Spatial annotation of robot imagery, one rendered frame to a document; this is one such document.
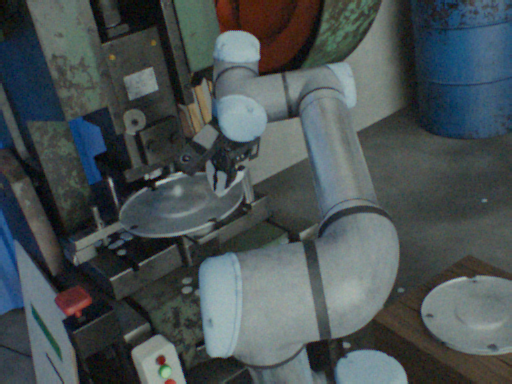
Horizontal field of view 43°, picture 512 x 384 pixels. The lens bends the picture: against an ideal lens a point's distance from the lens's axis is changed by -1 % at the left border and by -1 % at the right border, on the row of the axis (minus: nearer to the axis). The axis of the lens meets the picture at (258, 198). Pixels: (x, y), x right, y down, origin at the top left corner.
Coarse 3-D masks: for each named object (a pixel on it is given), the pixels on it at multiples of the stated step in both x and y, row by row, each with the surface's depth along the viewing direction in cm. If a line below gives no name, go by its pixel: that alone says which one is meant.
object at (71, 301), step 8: (72, 288) 130; (80, 288) 129; (56, 296) 128; (64, 296) 128; (72, 296) 127; (80, 296) 127; (88, 296) 126; (56, 304) 127; (64, 304) 125; (72, 304) 125; (80, 304) 125; (88, 304) 126; (64, 312) 124; (72, 312) 124; (80, 312) 128
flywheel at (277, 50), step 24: (240, 0) 161; (264, 0) 154; (288, 0) 147; (312, 0) 135; (240, 24) 166; (264, 24) 158; (288, 24) 145; (312, 24) 138; (264, 48) 156; (288, 48) 148
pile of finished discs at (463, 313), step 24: (456, 288) 171; (480, 288) 169; (504, 288) 167; (432, 312) 164; (456, 312) 162; (480, 312) 160; (504, 312) 159; (456, 336) 155; (480, 336) 154; (504, 336) 152
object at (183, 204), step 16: (176, 176) 162; (192, 176) 161; (144, 192) 158; (160, 192) 157; (176, 192) 154; (192, 192) 152; (208, 192) 152; (240, 192) 149; (128, 208) 152; (144, 208) 151; (160, 208) 148; (176, 208) 146; (192, 208) 145; (208, 208) 145; (224, 208) 143; (128, 224) 145; (144, 224) 144; (160, 224) 142; (176, 224) 141; (192, 224) 140; (208, 224) 138
